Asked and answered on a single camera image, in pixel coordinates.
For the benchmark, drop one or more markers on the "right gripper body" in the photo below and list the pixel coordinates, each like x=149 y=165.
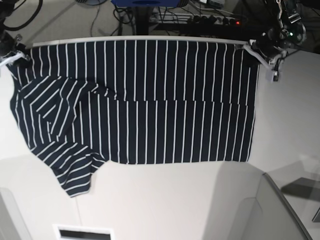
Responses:
x=12 y=52

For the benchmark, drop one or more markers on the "navy white striped t-shirt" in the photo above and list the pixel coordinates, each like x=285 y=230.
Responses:
x=134 y=102

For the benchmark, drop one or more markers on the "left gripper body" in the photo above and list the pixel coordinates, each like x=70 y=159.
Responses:
x=269 y=50

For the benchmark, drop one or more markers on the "white power strip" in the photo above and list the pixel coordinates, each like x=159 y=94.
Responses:
x=186 y=18

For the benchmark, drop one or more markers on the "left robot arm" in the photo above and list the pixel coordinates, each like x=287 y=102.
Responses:
x=283 y=38

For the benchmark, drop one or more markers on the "black table leg column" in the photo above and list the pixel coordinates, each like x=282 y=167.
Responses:
x=142 y=17

